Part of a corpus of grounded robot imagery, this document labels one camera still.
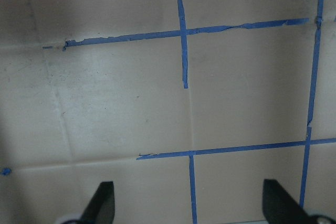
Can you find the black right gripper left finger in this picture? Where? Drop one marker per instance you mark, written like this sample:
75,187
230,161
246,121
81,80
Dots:
101,208

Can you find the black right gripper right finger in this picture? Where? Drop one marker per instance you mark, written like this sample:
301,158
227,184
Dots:
280,208

